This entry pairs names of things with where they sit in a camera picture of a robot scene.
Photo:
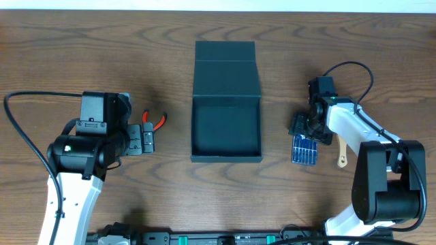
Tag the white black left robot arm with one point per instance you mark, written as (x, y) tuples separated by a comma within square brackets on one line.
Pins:
[(80, 159)]

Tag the blue drill bit set case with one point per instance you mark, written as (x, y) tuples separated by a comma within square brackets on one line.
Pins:
[(304, 151)]

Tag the black open gift box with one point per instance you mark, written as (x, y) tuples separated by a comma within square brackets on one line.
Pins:
[(226, 104)]

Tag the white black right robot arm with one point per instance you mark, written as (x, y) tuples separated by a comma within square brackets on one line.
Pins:
[(389, 184)]

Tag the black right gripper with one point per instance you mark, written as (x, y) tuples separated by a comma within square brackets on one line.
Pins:
[(298, 127)]

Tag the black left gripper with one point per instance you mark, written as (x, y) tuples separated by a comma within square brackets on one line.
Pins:
[(147, 138)]

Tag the orange scraper wooden handle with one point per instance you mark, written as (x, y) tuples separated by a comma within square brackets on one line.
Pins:
[(342, 153)]

